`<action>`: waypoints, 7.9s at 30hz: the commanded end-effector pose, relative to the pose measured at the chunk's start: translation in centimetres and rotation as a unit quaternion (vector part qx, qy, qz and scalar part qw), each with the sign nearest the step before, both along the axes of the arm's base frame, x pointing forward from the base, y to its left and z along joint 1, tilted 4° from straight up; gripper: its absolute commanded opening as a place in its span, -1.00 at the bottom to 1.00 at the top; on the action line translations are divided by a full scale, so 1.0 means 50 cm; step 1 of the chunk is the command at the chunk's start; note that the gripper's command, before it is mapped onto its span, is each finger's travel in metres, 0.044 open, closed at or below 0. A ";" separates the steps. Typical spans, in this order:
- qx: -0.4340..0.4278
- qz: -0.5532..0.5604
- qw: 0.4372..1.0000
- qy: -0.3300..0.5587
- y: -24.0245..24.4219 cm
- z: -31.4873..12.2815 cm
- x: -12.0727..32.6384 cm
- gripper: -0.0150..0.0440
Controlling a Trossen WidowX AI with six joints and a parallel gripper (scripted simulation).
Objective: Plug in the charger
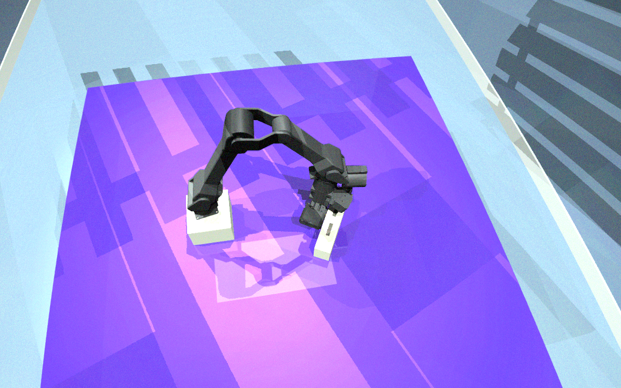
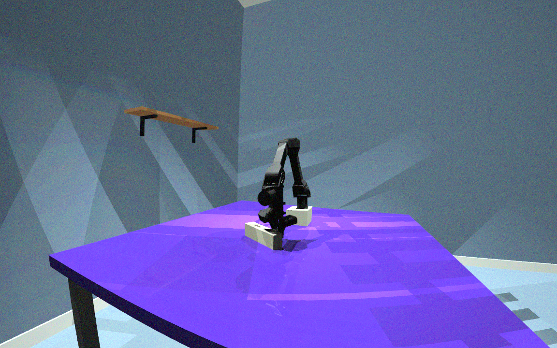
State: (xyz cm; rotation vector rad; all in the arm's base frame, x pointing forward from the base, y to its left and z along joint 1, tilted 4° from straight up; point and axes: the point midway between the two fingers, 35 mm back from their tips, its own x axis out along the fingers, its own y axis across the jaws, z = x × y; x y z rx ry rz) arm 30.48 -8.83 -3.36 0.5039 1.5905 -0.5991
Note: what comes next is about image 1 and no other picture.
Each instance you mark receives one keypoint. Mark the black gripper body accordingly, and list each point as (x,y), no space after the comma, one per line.
(314,216)

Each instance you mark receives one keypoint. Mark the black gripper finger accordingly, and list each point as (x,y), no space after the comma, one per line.
(309,206)

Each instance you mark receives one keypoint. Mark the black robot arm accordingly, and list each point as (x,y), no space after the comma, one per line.
(329,165)

